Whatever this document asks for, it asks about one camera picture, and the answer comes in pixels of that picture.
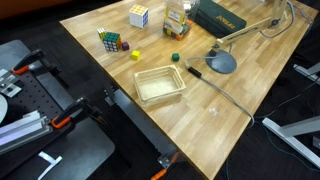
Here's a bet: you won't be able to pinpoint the black bodied Rubik's cube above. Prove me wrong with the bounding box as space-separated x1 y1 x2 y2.
102 31 123 53

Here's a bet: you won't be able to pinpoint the small Rubik's cube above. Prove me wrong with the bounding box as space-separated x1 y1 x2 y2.
96 27 107 40

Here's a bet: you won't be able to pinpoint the grey lamp cable with switch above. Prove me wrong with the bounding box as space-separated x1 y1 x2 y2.
184 0 296 129

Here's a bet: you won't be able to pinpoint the white bodied Rubik's cube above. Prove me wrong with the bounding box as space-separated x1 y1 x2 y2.
129 3 150 29

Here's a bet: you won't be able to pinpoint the white tape strip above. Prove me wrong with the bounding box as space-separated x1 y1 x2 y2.
37 151 63 180

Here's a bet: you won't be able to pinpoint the grey metal table frame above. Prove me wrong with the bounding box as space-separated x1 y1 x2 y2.
103 83 178 168

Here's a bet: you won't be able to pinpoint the orange black bar clamp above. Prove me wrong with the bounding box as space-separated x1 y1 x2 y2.
11 49 46 76
50 97 102 130

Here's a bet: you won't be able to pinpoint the orange handled clamp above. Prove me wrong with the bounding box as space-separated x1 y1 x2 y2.
149 153 181 180

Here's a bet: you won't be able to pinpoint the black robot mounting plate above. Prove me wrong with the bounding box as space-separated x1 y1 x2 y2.
0 39 116 180

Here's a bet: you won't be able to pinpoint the wooden slat crate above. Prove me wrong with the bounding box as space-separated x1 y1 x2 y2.
133 64 187 108

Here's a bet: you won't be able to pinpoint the dark green zip pouch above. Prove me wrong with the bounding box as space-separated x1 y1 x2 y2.
194 0 248 39

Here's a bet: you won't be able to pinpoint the clear container of coloured blocks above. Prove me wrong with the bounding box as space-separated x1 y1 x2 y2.
162 0 200 42

